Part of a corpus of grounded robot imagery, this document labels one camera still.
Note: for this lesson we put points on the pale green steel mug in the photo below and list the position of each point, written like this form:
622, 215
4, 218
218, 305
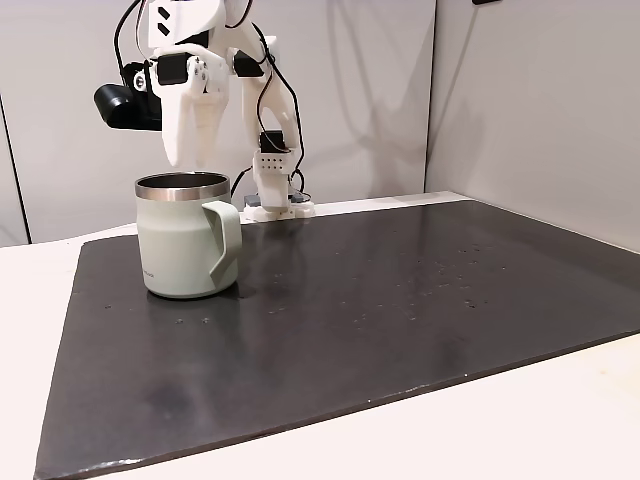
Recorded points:
170, 250

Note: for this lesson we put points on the dark grey table mat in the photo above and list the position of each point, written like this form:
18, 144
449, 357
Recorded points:
350, 325

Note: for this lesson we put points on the black wall fixture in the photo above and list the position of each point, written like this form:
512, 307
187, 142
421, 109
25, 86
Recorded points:
487, 2

